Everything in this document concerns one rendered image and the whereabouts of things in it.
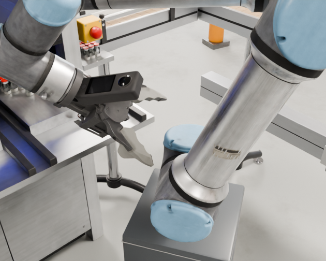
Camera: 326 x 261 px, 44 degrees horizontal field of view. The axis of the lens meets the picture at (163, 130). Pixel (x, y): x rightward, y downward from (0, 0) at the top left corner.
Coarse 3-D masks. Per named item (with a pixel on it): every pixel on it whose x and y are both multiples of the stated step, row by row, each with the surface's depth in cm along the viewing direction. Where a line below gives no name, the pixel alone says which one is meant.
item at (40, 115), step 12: (0, 96) 125; (12, 96) 125; (24, 96) 125; (36, 96) 125; (12, 108) 120; (24, 108) 120; (36, 108) 120; (48, 108) 120; (60, 108) 120; (24, 120) 109; (36, 120) 115; (48, 120) 110; (60, 120) 112; (36, 132) 109
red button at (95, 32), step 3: (93, 27) 135; (96, 27) 135; (93, 30) 135; (96, 30) 135; (99, 30) 136; (90, 33) 136; (93, 33) 135; (96, 33) 135; (99, 33) 136; (93, 36) 136; (96, 36) 136; (99, 36) 137
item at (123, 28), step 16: (96, 16) 160; (112, 16) 157; (128, 16) 167; (144, 16) 166; (160, 16) 171; (176, 16) 177; (192, 16) 184; (112, 32) 158; (128, 32) 163; (144, 32) 169; (160, 32) 175; (112, 48) 161
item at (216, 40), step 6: (210, 24) 356; (210, 30) 358; (216, 30) 354; (222, 30) 356; (210, 36) 361; (216, 36) 358; (222, 36) 360; (204, 42) 368; (210, 42) 361; (216, 42) 361; (222, 42) 361; (228, 42) 364; (216, 48) 361
